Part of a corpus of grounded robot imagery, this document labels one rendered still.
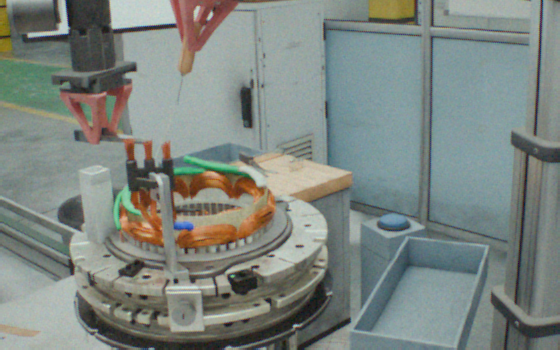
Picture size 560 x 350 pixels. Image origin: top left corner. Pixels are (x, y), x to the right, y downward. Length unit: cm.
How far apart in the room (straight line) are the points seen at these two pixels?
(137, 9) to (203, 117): 158
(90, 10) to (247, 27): 222
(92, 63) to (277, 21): 231
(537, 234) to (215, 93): 247
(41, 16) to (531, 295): 75
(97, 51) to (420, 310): 50
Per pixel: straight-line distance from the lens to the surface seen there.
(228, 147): 138
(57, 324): 138
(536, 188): 98
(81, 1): 90
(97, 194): 86
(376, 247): 103
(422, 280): 90
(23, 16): 91
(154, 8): 190
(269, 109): 318
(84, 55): 91
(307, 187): 110
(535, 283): 103
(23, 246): 190
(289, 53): 324
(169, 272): 76
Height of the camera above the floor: 143
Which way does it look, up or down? 17 degrees down
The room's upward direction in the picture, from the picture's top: 2 degrees counter-clockwise
